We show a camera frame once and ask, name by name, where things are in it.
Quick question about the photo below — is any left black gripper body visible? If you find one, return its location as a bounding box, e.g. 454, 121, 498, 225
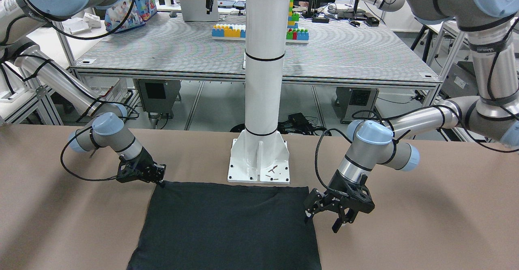
303, 172, 375, 221

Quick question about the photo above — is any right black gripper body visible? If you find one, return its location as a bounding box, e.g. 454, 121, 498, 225
116, 150, 166, 184

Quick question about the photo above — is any black printed t-shirt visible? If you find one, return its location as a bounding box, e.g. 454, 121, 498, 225
127, 181, 322, 270

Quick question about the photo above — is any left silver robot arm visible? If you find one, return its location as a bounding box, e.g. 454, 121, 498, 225
304, 0, 518, 232

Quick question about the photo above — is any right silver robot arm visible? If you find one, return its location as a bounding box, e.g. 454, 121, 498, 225
1, 0, 166, 186

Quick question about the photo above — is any striped metal workbench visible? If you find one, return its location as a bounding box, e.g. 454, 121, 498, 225
74, 13, 442, 106

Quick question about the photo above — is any colourful toy block set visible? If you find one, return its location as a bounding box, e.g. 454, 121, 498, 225
211, 0, 310, 43

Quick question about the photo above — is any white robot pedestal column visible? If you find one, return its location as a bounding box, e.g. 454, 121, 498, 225
227, 0, 291, 185

